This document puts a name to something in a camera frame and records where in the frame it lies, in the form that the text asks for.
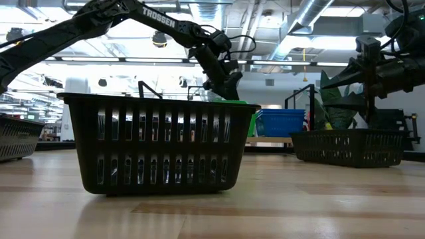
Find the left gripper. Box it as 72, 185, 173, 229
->
195, 42, 244, 101

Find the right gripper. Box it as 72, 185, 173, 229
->
320, 35, 411, 123

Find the green plastic basket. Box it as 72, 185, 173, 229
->
212, 98, 258, 137

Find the black plastic basket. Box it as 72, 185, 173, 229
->
56, 92, 262, 197
290, 128, 409, 169
0, 114, 46, 163

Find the blue plastic basket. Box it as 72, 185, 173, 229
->
254, 108, 306, 117
256, 114, 305, 138

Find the green snake plant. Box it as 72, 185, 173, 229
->
311, 69, 369, 130

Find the white column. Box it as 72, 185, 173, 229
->
61, 76, 90, 142

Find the yellow hanging pull cord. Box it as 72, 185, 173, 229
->
301, 48, 308, 83

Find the black ceiling dome camera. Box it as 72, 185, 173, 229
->
151, 31, 168, 48

